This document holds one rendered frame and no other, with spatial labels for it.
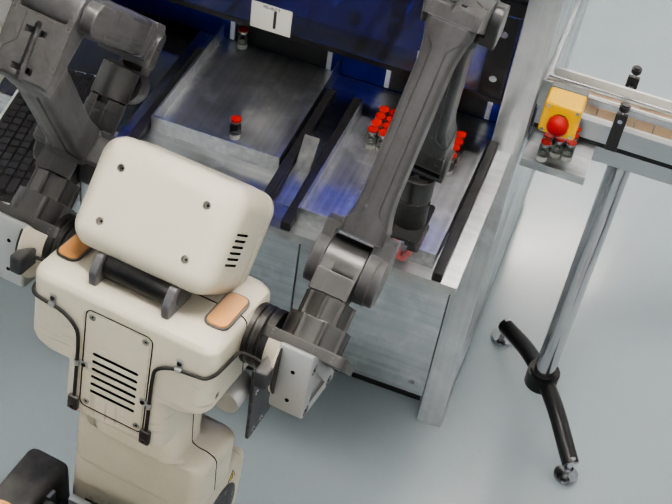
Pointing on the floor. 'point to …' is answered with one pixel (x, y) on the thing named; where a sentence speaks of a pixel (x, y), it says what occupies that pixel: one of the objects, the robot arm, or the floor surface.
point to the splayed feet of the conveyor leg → (567, 476)
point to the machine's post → (523, 86)
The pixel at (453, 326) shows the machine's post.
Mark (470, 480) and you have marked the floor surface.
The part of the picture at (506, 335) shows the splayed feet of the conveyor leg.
